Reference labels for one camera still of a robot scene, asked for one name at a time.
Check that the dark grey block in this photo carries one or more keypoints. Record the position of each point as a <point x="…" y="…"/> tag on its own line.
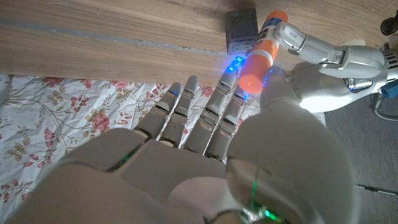
<point x="241" y="31"/>

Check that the orange glue stick cap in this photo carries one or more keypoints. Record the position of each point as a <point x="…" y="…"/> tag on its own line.
<point x="253" y="76"/>

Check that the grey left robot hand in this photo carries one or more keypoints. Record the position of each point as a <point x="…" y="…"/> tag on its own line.
<point x="342" y="81"/>

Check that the orange and white glue stick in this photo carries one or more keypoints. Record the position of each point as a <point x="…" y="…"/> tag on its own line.
<point x="264" y="43"/>

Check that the floral backdrop sheet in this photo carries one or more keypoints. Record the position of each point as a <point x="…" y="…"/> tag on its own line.
<point x="46" y="118"/>

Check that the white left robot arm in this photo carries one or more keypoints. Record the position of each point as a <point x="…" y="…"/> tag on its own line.
<point x="391" y="57"/>

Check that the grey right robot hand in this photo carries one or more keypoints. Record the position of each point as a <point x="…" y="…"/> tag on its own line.
<point x="186" y="180"/>

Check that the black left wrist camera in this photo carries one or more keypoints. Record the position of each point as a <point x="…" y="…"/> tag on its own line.
<point x="390" y="26"/>

